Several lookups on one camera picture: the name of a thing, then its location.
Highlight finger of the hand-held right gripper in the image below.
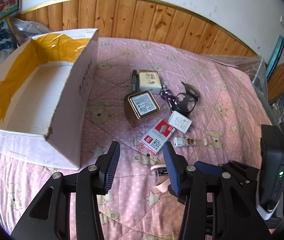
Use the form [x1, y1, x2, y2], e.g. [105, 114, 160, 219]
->
[194, 161, 258, 201]

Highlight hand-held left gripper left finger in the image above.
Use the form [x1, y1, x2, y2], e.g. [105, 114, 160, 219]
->
[11, 141, 121, 240]

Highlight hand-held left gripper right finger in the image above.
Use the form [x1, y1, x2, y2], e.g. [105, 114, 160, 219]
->
[162, 141, 272, 240]

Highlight clear printed lighter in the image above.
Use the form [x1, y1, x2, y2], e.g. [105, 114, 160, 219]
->
[174, 137, 207, 147]

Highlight red and white staples box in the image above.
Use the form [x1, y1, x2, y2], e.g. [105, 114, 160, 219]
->
[139, 119, 176, 155]

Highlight gold square tin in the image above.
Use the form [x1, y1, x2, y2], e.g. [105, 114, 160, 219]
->
[124, 91, 160, 128]

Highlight black framed glasses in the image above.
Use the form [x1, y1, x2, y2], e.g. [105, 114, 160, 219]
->
[172, 81, 200, 113]

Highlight black marker pen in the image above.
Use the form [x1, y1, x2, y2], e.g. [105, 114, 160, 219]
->
[131, 70, 139, 94]

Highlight white cardboard box yellow tape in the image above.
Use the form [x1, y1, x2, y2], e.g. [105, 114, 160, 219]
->
[0, 28, 99, 171]

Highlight white charger plug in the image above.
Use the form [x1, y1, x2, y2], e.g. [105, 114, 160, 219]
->
[168, 110, 192, 133]

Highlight purple hair clip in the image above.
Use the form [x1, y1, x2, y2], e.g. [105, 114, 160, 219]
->
[160, 84, 175, 110]

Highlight small beige box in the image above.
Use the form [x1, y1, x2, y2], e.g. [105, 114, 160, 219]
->
[139, 69, 162, 94]

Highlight clear plastic sheet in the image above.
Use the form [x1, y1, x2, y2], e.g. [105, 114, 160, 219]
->
[202, 54, 270, 100]

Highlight blue frames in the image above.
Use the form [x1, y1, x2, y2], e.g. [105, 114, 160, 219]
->
[266, 34, 284, 81]

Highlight clear bubble wrap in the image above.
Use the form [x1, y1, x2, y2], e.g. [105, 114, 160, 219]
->
[11, 17, 55, 48]

